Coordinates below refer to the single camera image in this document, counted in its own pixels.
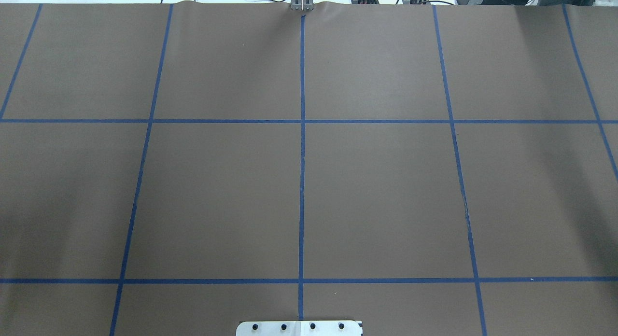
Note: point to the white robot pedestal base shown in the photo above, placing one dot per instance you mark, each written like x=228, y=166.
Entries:
x=301, y=328

